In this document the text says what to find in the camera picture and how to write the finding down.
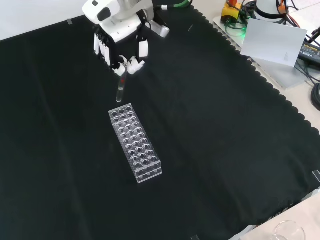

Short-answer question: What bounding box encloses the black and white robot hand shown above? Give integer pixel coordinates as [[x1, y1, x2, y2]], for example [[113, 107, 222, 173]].
[[83, 0, 150, 75]]

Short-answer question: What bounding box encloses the clear glass test tube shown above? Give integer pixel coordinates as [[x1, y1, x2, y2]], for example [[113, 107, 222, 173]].
[[115, 71, 128, 104]]

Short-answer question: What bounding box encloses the clear acrylic test tube rack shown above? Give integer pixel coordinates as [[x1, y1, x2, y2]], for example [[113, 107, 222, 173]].
[[108, 102, 163, 185]]

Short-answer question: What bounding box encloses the yellow stop button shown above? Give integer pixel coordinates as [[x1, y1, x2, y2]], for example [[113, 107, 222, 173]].
[[221, 0, 245, 23]]

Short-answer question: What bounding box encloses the black bench cloth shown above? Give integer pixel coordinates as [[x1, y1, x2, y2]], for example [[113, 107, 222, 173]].
[[0, 4, 320, 240]]

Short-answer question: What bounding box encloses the white card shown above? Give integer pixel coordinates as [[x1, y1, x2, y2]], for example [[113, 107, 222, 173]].
[[240, 18, 308, 68]]

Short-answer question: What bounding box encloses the black power adapter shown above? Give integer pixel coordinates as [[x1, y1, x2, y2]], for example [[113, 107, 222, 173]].
[[296, 41, 320, 65]]

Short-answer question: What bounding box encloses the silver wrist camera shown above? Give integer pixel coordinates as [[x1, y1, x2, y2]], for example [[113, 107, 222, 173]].
[[149, 21, 171, 39]]

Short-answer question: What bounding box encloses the green cable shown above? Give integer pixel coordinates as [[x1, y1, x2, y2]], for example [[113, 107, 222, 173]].
[[161, 0, 194, 11]]

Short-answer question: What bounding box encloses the black cable coil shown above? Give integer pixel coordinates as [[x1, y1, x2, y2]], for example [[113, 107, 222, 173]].
[[309, 82, 320, 111]]

